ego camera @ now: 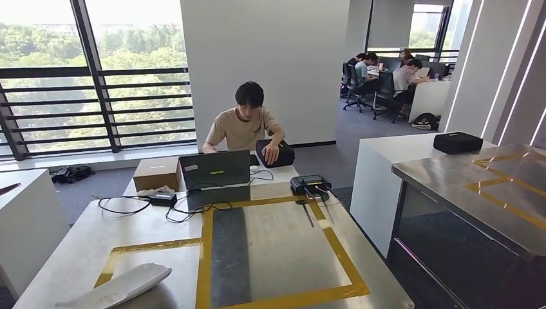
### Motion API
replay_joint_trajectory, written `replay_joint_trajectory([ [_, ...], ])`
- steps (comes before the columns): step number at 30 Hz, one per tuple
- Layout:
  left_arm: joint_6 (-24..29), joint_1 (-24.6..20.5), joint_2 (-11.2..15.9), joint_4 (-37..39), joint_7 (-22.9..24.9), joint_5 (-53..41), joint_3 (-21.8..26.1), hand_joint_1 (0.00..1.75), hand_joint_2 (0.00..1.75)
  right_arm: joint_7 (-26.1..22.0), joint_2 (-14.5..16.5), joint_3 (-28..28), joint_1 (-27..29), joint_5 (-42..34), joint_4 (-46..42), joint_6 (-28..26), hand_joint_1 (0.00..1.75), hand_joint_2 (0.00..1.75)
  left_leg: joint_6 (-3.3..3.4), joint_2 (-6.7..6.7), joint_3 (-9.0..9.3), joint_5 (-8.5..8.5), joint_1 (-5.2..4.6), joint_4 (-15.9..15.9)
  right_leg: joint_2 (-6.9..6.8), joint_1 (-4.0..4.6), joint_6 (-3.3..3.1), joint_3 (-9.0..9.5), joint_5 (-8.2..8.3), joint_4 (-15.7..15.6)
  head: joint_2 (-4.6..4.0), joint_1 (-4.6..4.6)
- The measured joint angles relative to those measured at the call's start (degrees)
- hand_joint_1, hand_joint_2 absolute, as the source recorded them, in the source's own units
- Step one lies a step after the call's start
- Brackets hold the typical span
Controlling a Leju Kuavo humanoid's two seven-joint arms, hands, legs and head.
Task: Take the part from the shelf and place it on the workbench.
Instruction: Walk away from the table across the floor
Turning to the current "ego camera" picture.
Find steel table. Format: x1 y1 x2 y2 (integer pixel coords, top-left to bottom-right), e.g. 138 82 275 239
390 144 546 309

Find black power adapter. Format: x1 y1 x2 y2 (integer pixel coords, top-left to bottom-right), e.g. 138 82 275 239
149 191 178 208

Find white table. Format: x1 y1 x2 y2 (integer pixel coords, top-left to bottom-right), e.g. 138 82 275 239
350 131 498 259
0 169 71 300

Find white curved plastic part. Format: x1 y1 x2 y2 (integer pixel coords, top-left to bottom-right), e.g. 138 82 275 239
54 262 173 309

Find black window railing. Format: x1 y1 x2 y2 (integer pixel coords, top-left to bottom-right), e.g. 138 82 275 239
0 66 198 162

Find steel workbench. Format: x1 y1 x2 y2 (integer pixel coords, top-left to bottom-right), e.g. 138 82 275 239
12 194 415 309

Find cardboard box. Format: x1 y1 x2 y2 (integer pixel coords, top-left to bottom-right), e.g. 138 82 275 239
132 156 184 193

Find white coiled cable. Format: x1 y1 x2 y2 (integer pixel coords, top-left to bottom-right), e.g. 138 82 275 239
136 185 176 198

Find dark laptop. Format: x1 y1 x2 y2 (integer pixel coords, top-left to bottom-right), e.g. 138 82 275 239
178 149 252 194

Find black cable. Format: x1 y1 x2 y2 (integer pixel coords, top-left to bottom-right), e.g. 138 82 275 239
97 194 234 224

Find black backpack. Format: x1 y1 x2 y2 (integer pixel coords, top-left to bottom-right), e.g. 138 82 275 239
409 112 441 131

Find white desk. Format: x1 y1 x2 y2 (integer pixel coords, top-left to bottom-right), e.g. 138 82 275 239
408 79 452 124
122 151 300 201

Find black zip case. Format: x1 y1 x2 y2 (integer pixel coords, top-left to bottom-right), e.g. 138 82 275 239
433 131 485 156
255 138 296 169

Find black bag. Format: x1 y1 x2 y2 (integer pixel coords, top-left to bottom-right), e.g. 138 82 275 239
50 165 96 185

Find black router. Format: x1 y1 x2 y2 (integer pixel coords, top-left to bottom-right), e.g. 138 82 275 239
289 174 337 228

